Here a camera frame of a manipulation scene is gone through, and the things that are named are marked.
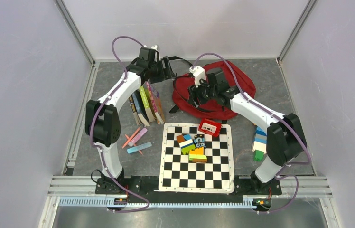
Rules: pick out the pink highlighter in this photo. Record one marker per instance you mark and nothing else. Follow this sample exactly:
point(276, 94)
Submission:
point(138, 136)

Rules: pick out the black orange book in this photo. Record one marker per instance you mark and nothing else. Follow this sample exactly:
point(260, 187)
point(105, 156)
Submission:
point(134, 111)

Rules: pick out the red backpack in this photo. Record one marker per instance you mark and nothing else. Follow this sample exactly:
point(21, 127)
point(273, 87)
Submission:
point(211, 109)

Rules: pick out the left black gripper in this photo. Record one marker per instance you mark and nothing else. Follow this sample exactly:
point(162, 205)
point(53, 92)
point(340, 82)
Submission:
point(166, 73)

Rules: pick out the long striped block tower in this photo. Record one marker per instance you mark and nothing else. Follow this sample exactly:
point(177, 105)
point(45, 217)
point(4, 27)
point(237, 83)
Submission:
point(259, 144)

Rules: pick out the blue owl number block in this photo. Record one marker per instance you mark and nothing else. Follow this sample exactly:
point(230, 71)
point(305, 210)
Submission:
point(199, 141)

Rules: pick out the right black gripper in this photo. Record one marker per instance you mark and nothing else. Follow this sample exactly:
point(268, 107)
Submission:
point(194, 92)

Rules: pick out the pink purple book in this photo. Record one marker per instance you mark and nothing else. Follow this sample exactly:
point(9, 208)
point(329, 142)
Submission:
point(156, 103)

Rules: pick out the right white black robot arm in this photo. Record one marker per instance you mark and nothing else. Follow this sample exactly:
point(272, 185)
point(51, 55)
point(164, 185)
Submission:
point(285, 138)

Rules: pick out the red plastic card box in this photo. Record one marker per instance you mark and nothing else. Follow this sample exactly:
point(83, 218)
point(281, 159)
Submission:
point(210, 127)

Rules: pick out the green book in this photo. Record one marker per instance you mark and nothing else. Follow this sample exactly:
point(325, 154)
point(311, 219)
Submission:
point(146, 103)

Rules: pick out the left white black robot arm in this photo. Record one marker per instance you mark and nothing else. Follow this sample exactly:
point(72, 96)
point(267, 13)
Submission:
point(102, 122)

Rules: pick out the orange pencil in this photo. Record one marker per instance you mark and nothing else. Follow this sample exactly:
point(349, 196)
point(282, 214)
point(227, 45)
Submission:
point(131, 137)

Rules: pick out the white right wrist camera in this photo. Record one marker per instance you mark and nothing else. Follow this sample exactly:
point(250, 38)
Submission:
point(199, 75)

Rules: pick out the black white chessboard mat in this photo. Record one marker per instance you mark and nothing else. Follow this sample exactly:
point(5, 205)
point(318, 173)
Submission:
point(178, 174)

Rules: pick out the blue toothed cable rail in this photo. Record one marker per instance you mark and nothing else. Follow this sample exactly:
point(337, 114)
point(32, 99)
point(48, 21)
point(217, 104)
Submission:
point(111, 202)

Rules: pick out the light blue highlighter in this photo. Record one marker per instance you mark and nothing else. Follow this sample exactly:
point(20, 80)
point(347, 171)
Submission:
point(139, 147)

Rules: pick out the dark blue book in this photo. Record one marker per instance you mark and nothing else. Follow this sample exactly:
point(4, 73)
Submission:
point(140, 108)

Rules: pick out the brown blue green block stack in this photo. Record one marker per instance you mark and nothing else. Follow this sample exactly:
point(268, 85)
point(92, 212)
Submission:
point(186, 143)

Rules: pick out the green yellow orange block stack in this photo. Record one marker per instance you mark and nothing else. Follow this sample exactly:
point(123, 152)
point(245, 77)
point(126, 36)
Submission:
point(197, 156)

